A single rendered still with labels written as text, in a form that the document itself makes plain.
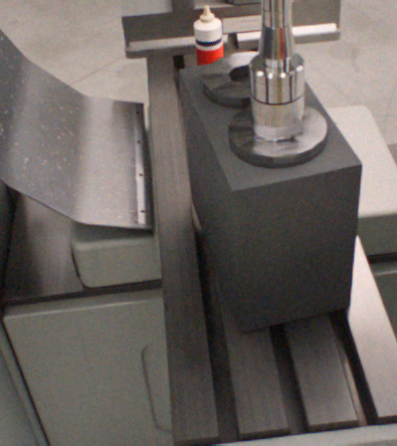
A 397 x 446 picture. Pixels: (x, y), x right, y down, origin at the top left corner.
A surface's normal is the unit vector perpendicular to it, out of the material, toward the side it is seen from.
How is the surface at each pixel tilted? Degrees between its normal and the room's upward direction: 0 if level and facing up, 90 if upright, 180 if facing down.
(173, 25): 90
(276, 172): 0
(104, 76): 0
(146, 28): 90
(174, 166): 0
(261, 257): 90
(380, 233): 90
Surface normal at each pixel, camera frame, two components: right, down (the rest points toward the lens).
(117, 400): 0.08, 0.66
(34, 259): -0.07, -0.74
